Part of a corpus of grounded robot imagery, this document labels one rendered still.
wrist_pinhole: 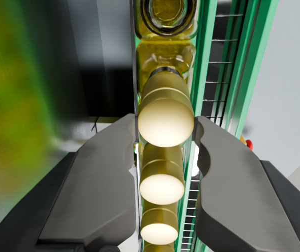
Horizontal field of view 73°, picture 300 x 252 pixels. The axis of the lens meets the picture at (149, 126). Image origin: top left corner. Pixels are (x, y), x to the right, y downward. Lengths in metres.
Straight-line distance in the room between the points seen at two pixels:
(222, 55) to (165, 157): 0.28
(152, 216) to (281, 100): 0.52
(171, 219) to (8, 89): 0.17
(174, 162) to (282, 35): 0.47
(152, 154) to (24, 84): 0.12
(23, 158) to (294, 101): 0.62
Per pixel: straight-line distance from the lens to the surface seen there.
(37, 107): 0.22
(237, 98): 0.39
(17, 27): 0.21
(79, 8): 0.43
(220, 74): 0.42
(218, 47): 0.40
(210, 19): 0.30
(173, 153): 0.16
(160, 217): 0.19
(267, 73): 0.60
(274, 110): 0.65
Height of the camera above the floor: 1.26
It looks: 58 degrees down
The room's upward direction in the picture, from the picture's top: 174 degrees counter-clockwise
